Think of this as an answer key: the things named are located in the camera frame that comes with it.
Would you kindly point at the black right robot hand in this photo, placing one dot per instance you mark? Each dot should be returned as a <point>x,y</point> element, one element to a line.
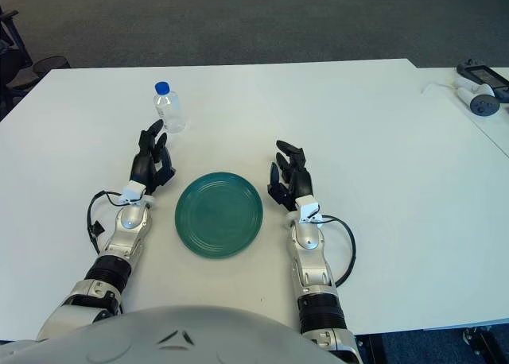
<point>300,181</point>

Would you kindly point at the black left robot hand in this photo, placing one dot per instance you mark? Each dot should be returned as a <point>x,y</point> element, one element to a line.
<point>151,165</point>

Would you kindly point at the clear bottle with blue cap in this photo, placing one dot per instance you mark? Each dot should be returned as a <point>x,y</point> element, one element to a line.
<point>169,109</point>

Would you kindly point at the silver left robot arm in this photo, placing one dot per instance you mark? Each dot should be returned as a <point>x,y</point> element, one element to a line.
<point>127,221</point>

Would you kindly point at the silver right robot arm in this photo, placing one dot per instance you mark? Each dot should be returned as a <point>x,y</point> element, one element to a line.
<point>308,237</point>

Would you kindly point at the green round plate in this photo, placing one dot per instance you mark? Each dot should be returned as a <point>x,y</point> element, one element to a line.
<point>218,215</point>

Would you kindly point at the black office chair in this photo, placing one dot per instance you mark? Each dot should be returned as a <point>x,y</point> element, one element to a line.
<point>12,58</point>

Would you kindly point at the grey robot torso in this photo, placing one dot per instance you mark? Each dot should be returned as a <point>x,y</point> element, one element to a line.
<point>179,340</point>

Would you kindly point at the white and grey VR controller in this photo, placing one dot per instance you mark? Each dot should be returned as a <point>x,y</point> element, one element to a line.
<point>483,105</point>

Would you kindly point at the dark handheld screen controller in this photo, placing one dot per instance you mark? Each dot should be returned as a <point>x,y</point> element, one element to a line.
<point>483,76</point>

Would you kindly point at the black table leg base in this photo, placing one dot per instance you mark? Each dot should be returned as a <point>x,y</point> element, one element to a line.
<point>483,340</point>

